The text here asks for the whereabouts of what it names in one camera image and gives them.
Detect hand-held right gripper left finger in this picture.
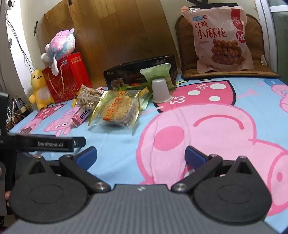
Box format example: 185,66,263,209
29,146,111,194

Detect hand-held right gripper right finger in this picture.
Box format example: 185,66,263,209
171,146,259,193

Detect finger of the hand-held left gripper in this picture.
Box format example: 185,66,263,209
72,137,86,149

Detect small pink snack packet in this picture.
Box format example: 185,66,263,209
71,106,93,128

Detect clear nut packet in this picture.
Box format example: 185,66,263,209
72,84,106,113

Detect yellow cake packet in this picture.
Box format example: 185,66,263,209
88,89,147,135

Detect green snack packet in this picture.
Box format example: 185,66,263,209
139,89,154,111

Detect white plastic jelly cup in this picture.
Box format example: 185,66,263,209
151,79,172,103

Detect clear green pickle packet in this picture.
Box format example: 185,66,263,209
114,82,150,91

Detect black cardboard box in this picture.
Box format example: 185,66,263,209
103,54,178,91

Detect pale green pastry packet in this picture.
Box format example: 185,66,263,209
140,63,177,90

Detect pig print blanket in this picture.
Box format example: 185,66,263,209
9,74,288,228

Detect yellow duck plush toy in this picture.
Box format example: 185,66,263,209
28,69,54,111

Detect red gift box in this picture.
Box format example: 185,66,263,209
42,52,93,104

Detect pink and blue plush toy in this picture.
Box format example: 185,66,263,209
41,28,76,76

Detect wooden headboard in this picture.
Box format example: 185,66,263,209
37,0,180,88

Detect large pink snack bag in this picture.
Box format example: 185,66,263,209
181,5,255,73

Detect wooden chair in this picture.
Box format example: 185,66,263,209
175,14,282,80

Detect chargers and white cables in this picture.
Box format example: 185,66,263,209
4,97,33,131

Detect black wall cable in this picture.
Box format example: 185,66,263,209
4,13,37,75

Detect white window frame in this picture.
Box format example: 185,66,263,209
256,0,288,79

